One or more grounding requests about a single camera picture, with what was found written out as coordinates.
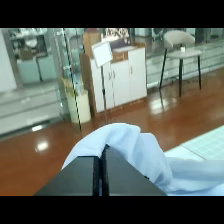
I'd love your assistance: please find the light blue shirt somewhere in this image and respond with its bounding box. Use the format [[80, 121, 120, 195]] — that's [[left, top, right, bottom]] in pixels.
[[61, 122, 224, 197]]

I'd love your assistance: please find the white cabinet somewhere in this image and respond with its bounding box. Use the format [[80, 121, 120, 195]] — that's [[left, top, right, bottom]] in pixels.
[[80, 42, 148, 117]]

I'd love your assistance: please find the grey chair with black legs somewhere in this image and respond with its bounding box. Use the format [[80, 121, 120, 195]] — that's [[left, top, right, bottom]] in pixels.
[[158, 29, 204, 98]]

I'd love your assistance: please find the white sign on black stand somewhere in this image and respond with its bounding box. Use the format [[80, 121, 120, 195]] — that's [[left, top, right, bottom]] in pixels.
[[91, 40, 115, 126]]

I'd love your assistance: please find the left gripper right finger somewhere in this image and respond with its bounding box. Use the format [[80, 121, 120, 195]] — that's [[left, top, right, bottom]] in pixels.
[[101, 144, 167, 197]]

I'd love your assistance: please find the pale yellow bin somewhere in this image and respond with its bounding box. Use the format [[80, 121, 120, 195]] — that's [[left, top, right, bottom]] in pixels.
[[60, 77, 92, 125]]

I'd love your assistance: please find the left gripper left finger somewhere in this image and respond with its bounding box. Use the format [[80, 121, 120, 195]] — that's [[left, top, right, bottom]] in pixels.
[[34, 155, 101, 197]]

